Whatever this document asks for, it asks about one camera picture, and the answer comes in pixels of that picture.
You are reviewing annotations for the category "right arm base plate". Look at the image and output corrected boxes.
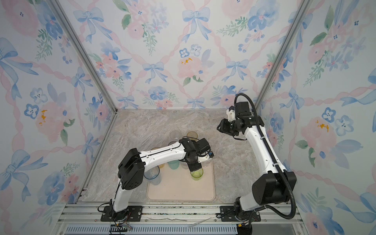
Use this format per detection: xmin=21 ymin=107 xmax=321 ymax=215
xmin=216 ymin=206 xmax=261 ymax=223

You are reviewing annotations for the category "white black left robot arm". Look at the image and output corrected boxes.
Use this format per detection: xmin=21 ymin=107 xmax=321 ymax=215
xmin=109 ymin=137 xmax=212 ymax=221

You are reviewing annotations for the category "clear faceted small glass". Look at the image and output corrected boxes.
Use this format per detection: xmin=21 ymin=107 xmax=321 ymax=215
xmin=201 ymin=158 xmax=212 ymax=167

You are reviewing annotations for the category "teal textured plastic glass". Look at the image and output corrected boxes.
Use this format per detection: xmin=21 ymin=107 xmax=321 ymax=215
xmin=168 ymin=160 xmax=180 ymax=170

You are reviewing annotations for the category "beige rectangular tray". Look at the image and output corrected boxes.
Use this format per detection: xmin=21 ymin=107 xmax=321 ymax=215
xmin=146 ymin=163 xmax=215 ymax=202

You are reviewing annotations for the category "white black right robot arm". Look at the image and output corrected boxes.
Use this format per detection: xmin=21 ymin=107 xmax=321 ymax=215
xmin=217 ymin=111 xmax=297 ymax=221

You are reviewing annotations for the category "frosted clear glass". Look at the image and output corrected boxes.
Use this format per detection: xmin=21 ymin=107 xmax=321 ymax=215
xmin=180 ymin=162 xmax=189 ymax=169

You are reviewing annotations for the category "tall blue plastic glass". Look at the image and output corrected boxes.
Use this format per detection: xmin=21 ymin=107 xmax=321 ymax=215
xmin=144 ymin=166 xmax=162 ymax=186

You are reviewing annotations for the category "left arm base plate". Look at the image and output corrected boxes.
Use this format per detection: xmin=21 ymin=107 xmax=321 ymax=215
xmin=100 ymin=206 xmax=143 ymax=222

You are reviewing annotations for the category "aluminium frame rail front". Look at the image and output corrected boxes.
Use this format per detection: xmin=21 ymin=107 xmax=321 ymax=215
xmin=52 ymin=202 xmax=308 ymax=235

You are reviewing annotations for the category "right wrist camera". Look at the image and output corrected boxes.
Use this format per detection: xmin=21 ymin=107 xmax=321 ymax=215
xmin=226 ymin=101 xmax=253 ymax=121

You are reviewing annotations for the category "small green glass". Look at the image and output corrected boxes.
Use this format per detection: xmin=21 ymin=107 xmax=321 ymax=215
xmin=191 ymin=168 xmax=204 ymax=181

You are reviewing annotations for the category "small amber glass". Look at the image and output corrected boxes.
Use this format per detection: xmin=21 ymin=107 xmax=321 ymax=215
xmin=186 ymin=131 xmax=198 ymax=140

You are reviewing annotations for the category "clear stemmed glass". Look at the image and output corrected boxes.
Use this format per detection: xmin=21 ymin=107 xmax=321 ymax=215
xmin=169 ymin=130 xmax=182 ymax=142

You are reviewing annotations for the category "black corrugated cable hose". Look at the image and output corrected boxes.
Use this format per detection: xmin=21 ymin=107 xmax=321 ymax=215
xmin=233 ymin=92 xmax=296 ymax=220

